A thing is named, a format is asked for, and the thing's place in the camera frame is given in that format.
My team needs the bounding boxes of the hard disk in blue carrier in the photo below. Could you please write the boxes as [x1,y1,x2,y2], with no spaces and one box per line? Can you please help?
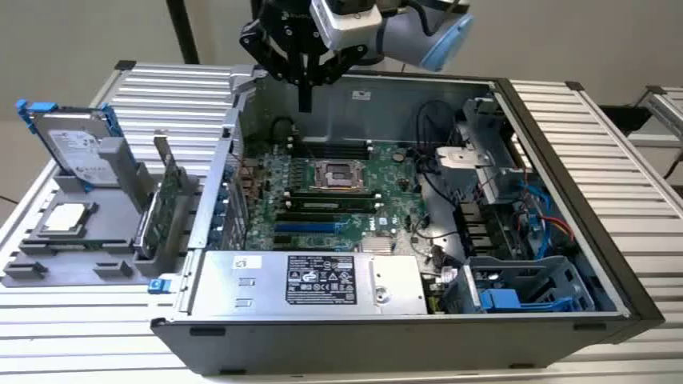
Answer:
[14,98,125,193]

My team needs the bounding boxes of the black stand pole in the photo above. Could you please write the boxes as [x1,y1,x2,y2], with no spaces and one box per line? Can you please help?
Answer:
[164,0,201,65]

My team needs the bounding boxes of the black expansion slot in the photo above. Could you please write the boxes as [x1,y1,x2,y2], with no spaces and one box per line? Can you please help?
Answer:
[274,211,344,223]

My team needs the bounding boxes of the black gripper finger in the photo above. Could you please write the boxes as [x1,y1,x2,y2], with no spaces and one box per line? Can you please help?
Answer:
[305,42,371,114]
[237,22,307,114]

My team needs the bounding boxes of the blue disk carrier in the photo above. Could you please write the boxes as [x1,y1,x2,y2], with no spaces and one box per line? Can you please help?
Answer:
[477,289,595,314]

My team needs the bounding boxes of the black disk bay rack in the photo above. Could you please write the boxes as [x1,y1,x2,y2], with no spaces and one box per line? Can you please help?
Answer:
[452,199,529,259]

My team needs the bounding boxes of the grey plastic disk bay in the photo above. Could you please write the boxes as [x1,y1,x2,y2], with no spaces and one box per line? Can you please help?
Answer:
[445,255,596,315]

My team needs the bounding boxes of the silver CPU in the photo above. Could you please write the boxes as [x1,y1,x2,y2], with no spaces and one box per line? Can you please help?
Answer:
[40,202,89,234]

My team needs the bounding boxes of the graphics card with black shroud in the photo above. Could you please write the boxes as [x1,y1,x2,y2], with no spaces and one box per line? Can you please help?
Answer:
[132,127,185,259]

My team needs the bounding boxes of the CPU socket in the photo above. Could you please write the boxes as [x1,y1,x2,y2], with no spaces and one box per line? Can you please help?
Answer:
[308,158,371,189]

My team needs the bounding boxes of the blue expansion slot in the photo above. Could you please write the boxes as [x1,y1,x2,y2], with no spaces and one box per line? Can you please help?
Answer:
[273,222,344,235]

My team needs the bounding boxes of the silver metal bracket plate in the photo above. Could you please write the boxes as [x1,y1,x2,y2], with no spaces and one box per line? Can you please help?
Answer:
[435,146,493,171]

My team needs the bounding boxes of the small silver heatsink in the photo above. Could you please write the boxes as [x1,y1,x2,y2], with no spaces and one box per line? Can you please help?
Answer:
[361,236,397,254]

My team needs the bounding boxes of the grey parts rack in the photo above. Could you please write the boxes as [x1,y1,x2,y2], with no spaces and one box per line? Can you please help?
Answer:
[0,138,201,290]

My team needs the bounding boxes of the black wire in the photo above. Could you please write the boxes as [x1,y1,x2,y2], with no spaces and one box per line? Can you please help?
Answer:
[413,99,455,169]

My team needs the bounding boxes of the green motherboard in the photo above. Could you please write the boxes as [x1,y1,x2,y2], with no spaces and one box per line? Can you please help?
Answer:
[242,138,460,278]

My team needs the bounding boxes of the aluminium side table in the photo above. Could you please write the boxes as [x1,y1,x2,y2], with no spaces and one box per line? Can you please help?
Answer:
[627,85,683,189]

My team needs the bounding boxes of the open black PC case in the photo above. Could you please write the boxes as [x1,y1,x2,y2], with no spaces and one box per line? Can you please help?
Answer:
[150,63,667,378]

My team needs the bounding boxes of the silver power supply unit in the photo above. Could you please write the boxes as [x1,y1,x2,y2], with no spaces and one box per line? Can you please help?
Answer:
[189,250,431,318]

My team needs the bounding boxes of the grey metal drive cage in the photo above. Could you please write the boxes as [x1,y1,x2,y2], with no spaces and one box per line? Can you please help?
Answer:
[453,97,536,206]

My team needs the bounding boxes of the blue wire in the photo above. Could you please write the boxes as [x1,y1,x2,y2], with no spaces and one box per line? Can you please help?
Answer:
[515,179,553,263]

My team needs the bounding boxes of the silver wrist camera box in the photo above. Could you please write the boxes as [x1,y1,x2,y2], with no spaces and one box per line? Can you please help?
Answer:
[312,0,384,52]

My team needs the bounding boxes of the RAM stick with white label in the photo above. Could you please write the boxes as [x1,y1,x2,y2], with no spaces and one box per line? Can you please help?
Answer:
[291,199,376,211]

